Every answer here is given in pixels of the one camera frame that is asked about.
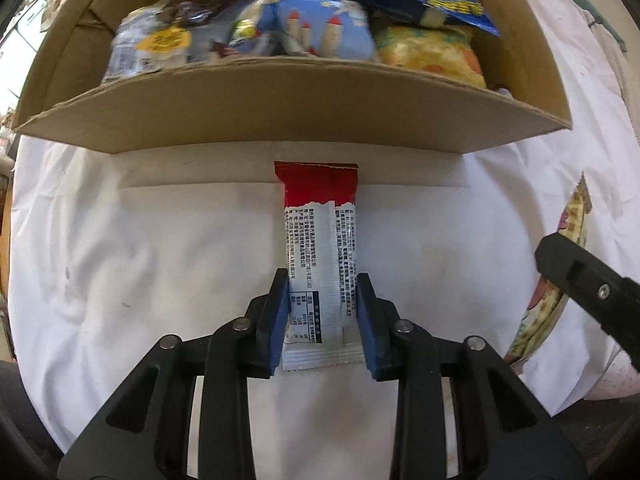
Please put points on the red white snack bar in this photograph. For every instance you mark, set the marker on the red white snack bar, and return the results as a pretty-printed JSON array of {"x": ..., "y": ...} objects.
[{"x": 320, "y": 260}]

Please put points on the light blue snack packet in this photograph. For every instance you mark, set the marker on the light blue snack packet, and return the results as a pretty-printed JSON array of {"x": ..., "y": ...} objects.
[{"x": 320, "y": 25}]

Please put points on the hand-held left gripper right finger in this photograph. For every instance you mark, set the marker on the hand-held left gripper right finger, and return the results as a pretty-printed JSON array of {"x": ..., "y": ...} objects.
[{"x": 369, "y": 325}]

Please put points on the yellow puffed snack packet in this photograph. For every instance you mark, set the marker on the yellow puffed snack packet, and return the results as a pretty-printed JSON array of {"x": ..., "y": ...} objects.
[{"x": 430, "y": 52}]

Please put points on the small white round cap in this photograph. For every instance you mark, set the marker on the small white round cap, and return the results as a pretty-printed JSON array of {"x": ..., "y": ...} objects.
[{"x": 501, "y": 91}]

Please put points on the yellow cartoon snack packet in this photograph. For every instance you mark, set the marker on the yellow cartoon snack packet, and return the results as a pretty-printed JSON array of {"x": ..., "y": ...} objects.
[{"x": 575, "y": 220}]

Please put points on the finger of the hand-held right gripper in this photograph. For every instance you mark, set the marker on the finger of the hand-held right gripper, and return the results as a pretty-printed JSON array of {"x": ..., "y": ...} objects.
[{"x": 585, "y": 280}]

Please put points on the white bed sheet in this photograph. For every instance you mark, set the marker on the white bed sheet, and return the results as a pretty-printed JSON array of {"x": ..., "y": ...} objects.
[{"x": 125, "y": 270}]

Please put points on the grey white snack bag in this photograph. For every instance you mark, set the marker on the grey white snack bag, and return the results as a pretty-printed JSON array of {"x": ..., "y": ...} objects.
[{"x": 160, "y": 45}]

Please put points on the cardboard box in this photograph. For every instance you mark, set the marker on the cardboard box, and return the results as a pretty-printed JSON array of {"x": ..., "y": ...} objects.
[{"x": 300, "y": 105}]

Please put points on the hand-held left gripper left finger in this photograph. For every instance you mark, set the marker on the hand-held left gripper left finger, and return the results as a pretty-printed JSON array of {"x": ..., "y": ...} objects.
[{"x": 279, "y": 322}]

